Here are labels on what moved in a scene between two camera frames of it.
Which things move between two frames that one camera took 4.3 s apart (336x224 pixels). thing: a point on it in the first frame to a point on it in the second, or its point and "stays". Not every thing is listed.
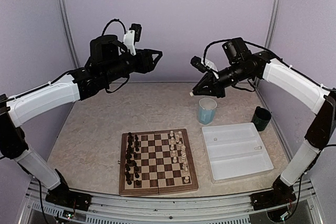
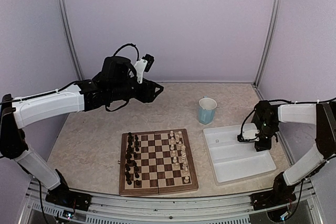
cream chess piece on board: [185, 173] stays
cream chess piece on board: [184, 157] stays
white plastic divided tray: [234, 151] stays
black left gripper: [145, 64] to [147, 94]
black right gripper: [213, 85] to [266, 146]
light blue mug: [206, 110] stays
